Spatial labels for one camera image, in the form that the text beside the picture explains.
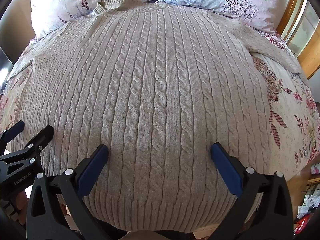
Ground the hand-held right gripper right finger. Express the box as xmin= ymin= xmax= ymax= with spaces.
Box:
xmin=210 ymin=142 xmax=294 ymax=240

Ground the floral bed quilt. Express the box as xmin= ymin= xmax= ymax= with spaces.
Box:
xmin=0 ymin=29 xmax=320 ymax=183

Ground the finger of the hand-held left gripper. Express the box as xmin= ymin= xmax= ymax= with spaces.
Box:
xmin=0 ymin=125 xmax=55 ymax=165
xmin=0 ymin=120 xmax=25 ymax=152

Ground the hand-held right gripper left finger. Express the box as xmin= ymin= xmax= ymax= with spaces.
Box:
xmin=26 ymin=144 xmax=109 ymax=240

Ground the red packet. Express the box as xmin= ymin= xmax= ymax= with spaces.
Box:
xmin=296 ymin=216 xmax=316 ymax=230

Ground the pale pink floral pillow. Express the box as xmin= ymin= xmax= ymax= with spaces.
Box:
xmin=27 ymin=0 xmax=163 ymax=40

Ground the beige cable-knit sweater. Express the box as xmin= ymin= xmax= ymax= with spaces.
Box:
xmin=6 ymin=0 xmax=304 ymax=233

